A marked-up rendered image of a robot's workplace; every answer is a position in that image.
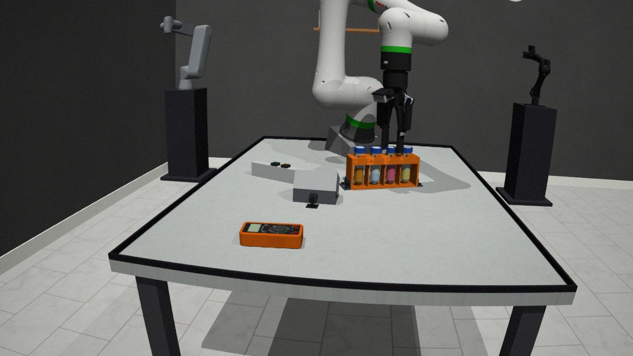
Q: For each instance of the orange tube rack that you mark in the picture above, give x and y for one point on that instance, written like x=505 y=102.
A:
x=383 y=160

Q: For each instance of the orange digital multimeter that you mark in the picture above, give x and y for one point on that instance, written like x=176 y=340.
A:
x=272 y=235

